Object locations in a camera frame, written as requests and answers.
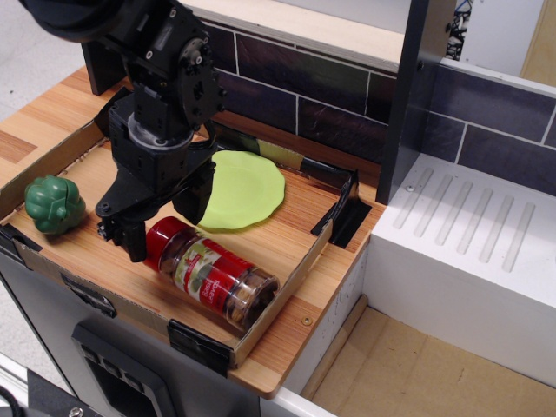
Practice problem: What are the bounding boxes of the cardboard fence with black tape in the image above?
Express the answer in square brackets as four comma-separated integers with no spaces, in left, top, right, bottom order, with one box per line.
[0,86,373,377]

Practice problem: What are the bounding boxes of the black oven control panel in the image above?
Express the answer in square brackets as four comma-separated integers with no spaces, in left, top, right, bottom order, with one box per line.
[71,321,175,417]

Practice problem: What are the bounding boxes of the light green plate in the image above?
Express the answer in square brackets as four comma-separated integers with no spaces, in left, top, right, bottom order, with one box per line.
[200,150,286,230]

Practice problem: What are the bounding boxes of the green toy bell pepper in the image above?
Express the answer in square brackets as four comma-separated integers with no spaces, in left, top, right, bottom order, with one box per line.
[24,175,86,235]

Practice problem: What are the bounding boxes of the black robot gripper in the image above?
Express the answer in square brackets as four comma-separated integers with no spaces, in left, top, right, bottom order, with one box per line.
[96,93,216,262]

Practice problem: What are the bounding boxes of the tangled black white cables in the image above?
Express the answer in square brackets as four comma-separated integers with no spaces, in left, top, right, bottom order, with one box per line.
[443,0,473,62]

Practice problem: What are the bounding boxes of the white toy sink drainboard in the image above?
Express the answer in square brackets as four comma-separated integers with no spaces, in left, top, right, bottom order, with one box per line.
[363,155,555,385]

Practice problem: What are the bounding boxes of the black device with screw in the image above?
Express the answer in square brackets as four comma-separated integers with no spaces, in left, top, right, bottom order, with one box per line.
[23,369,97,417]

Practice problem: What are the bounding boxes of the red-capped basil spice bottle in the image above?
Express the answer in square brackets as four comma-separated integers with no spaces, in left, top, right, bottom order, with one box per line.
[144,216,280,332]

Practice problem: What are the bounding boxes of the dark grey vertical post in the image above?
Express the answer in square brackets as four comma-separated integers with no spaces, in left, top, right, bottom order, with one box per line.
[376,0,455,205]

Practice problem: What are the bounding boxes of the dark grey left post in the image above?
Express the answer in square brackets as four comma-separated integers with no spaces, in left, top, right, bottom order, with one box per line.
[81,41,127,96]

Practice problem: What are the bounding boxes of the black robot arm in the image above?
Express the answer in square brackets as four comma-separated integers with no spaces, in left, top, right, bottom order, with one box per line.
[24,1,226,262]

